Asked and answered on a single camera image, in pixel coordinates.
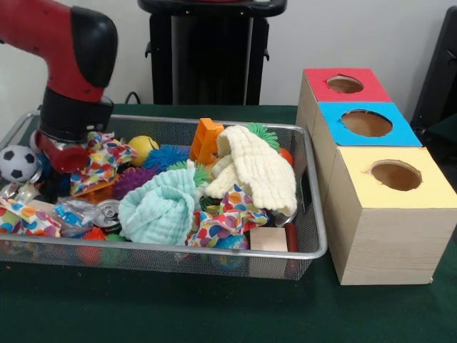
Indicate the purple spiky ball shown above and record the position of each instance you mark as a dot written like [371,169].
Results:
[132,182]

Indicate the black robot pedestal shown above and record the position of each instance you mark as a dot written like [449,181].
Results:
[207,57]

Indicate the cream yellow waffle cloth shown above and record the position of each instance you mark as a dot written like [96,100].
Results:
[260,171]

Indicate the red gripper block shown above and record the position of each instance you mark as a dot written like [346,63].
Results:
[61,153]

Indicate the colourful dotted fabric strip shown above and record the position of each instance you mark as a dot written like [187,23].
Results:
[100,163]

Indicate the black white soccer ball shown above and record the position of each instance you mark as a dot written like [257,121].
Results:
[18,163]

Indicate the green spiky ball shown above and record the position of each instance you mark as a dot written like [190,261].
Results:
[265,134]

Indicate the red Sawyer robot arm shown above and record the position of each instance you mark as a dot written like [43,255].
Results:
[64,50]

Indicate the colourful patchwork fabric toy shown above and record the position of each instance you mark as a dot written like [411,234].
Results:
[232,214]

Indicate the wooden box with three holes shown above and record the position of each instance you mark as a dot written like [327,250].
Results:
[385,229]

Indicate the mint green waffle cloth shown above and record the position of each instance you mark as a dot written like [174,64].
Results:
[161,211]

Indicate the dark blue spiky ball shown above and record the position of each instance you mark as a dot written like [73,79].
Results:
[166,157]

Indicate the dark green table cloth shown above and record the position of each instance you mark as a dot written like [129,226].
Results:
[214,307]

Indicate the orange plastic block toy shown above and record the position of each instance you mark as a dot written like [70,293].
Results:
[207,139]

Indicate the yellow tennis ball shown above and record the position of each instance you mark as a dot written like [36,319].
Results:
[143,148]

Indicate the red ball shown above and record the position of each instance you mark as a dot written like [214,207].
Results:
[287,156]

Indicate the silver drink can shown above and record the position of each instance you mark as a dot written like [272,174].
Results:
[109,213]

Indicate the black equipment stand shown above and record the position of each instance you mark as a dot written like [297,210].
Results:
[439,71]

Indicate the clear mesh bin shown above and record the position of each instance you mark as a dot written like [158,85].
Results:
[314,236]

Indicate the pale wooden cube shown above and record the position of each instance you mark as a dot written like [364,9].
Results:
[269,239]

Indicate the colourful polka dot fabric toy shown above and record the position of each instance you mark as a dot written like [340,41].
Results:
[28,220]

